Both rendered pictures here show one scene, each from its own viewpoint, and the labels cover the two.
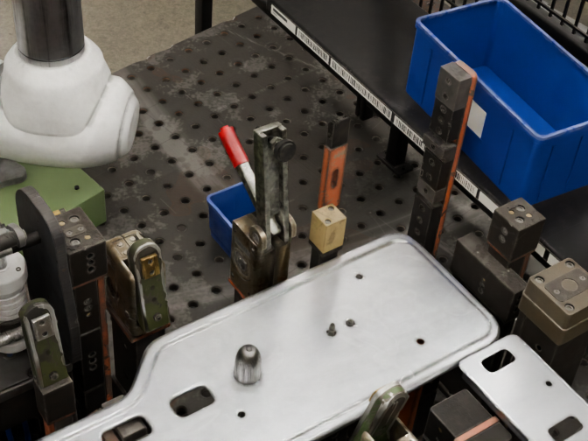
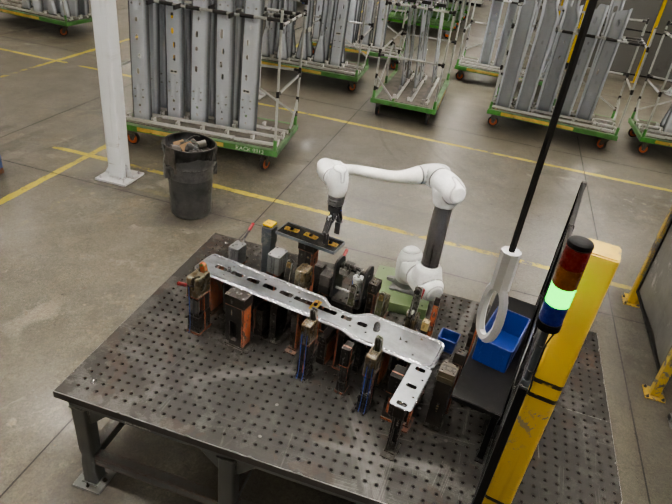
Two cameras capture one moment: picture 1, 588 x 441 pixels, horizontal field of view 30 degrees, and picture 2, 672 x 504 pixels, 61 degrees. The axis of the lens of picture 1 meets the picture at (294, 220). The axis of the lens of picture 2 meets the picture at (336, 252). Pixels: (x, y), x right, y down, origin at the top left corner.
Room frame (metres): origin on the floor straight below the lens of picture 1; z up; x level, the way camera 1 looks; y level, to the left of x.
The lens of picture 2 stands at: (-0.46, -1.74, 2.77)
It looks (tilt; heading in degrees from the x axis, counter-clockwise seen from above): 32 degrees down; 61
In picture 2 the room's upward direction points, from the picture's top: 8 degrees clockwise
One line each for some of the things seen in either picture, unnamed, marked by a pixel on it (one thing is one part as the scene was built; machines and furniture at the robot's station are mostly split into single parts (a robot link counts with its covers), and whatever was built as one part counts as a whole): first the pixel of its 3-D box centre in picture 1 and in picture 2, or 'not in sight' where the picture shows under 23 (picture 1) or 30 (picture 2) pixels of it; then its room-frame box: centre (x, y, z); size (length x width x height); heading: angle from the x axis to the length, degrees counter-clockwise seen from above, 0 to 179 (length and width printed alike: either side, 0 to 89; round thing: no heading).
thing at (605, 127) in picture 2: not in sight; (564, 74); (6.57, 4.52, 0.88); 1.91 x 1.00 x 1.76; 135
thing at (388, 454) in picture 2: not in sight; (396, 428); (0.70, -0.42, 0.84); 0.11 x 0.06 x 0.29; 38
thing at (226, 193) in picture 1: (245, 221); (447, 341); (1.35, 0.08, 0.74); 0.11 x 0.10 x 0.09; 128
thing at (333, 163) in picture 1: (322, 255); (428, 337); (1.09, -0.04, 0.95); 0.03 x 0.01 x 0.50; 128
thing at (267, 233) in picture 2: not in sight; (267, 258); (0.58, 0.90, 0.92); 0.08 x 0.08 x 0.44; 38
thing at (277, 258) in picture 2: not in sight; (276, 283); (0.54, 0.67, 0.90); 0.13 x 0.10 x 0.41; 38
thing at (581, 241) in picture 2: not in sight; (548, 324); (0.75, -0.89, 1.79); 0.07 x 0.07 x 0.57
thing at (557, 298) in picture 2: not in sight; (560, 293); (0.75, -0.89, 1.90); 0.07 x 0.07 x 0.06
